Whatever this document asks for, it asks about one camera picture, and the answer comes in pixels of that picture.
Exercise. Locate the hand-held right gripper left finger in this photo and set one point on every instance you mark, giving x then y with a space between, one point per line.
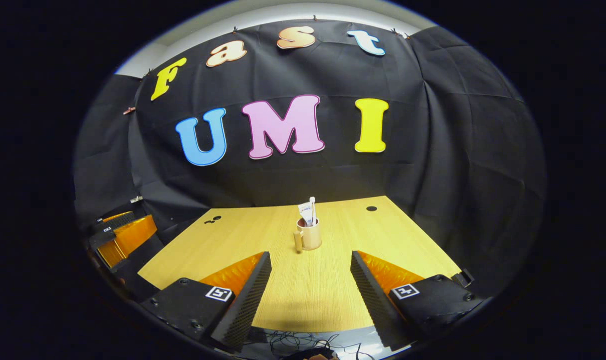
247 305

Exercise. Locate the white toothbrush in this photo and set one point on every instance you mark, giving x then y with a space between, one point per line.
312 202

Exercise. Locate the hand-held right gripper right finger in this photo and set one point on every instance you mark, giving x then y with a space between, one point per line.
370 300

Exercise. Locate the white toothpaste tube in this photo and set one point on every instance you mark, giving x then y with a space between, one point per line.
306 214

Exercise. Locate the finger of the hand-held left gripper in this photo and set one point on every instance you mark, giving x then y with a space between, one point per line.
120 218
132 235

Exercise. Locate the black backdrop cloth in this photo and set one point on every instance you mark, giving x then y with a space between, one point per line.
333 175

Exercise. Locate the wooden desktop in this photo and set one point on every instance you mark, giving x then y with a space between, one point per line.
282 280

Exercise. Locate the orange backdrop clip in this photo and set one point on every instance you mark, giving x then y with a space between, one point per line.
128 110

